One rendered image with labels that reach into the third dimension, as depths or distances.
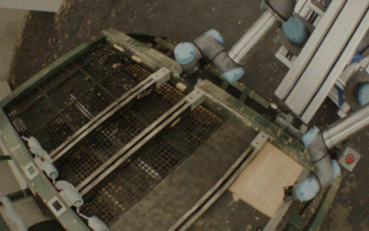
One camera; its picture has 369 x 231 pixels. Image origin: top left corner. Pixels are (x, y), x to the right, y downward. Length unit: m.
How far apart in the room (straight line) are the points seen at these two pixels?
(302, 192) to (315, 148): 0.16
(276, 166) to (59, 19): 4.09
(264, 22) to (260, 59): 1.70
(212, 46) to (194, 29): 1.86
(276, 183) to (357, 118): 0.84
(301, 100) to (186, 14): 2.57
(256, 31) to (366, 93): 0.62
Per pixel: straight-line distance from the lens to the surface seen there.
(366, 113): 0.93
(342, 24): 0.54
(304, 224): 1.66
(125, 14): 3.55
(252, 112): 1.83
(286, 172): 1.69
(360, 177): 2.74
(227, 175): 1.50
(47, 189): 1.50
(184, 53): 1.07
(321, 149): 0.98
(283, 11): 0.95
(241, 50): 1.03
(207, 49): 1.10
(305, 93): 0.53
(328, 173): 1.00
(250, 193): 1.54
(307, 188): 0.95
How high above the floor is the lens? 2.56
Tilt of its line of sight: 58 degrees down
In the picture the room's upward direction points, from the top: 103 degrees counter-clockwise
